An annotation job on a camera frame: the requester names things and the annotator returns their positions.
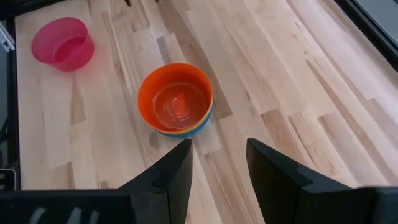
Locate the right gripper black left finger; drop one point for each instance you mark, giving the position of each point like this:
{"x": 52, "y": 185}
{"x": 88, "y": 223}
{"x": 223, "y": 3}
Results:
{"x": 168, "y": 186}

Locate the pink plastic bowl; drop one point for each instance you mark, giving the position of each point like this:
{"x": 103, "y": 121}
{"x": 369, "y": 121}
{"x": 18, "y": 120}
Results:
{"x": 46, "y": 43}

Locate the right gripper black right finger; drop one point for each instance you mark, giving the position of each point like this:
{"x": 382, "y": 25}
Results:
{"x": 286, "y": 193}

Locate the blue plastic bowl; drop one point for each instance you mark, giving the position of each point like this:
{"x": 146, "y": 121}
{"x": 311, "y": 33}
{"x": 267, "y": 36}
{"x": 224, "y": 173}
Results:
{"x": 186, "y": 136}

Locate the orange plastic bowl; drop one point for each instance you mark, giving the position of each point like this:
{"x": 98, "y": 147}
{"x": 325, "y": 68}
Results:
{"x": 161, "y": 81}

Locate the yellow plastic bowl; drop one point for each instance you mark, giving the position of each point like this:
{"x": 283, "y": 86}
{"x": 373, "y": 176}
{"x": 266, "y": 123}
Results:
{"x": 177, "y": 133}

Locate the silver table edge bracket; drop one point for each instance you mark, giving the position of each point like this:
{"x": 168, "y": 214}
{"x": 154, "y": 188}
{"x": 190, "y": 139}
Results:
{"x": 6, "y": 39}

